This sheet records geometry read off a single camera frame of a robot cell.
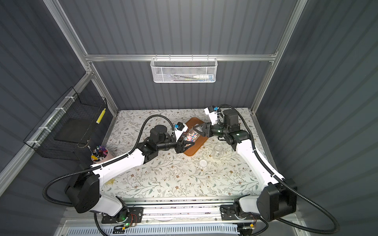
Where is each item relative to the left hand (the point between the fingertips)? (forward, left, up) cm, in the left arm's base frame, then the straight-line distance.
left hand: (193, 142), depth 75 cm
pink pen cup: (-1, +52, -10) cm, 53 cm away
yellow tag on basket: (+16, +52, +3) cm, 55 cm away
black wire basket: (+2, +64, +6) cm, 64 cm away
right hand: (+5, -3, +6) cm, 8 cm away
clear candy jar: (+2, +1, +3) cm, 3 cm away
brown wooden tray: (+33, +1, -22) cm, 39 cm away
